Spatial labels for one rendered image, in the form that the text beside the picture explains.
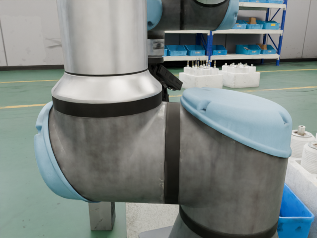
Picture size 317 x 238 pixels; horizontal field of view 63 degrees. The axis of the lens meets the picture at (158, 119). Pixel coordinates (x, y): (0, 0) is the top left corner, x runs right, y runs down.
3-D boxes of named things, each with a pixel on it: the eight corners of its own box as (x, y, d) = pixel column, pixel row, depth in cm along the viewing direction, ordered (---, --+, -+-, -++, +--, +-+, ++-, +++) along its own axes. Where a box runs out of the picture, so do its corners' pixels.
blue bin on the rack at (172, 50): (162, 55, 568) (162, 45, 562) (178, 55, 579) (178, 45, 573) (170, 56, 522) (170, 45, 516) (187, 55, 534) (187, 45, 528)
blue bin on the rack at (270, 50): (249, 53, 631) (250, 44, 625) (262, 53, 642) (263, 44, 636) (262, 54, 586) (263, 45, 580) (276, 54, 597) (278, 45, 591)
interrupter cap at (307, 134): (316, 138, 93) (317, 136, 93) (296, 138, 92) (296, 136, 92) (304, 131, 100) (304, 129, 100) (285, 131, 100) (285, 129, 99)
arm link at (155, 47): (149, 39, 69) (172, 38, 63) (150, 56, 70) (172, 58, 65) (127, 38, 64) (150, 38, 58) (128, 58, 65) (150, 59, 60)
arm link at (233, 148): (300, 240, 25) (327, 106, 21) (163, 233, 26) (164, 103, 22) (262, 177, 37) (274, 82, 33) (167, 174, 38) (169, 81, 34)
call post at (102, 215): (112, 231, 83) (106, 140, 74) (90, 230, 83) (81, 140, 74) (115, 216, 90) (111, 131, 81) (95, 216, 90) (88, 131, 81)
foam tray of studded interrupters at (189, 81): (222, 89, 317) (223, 74, 312) (195, 91, 302) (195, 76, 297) (204, 84, 351) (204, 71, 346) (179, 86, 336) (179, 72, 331)
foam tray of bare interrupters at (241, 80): (258, 86, 336) (260, 72, 331) (233, 88, 323) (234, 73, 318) (239, 81, 371) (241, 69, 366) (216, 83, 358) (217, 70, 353)
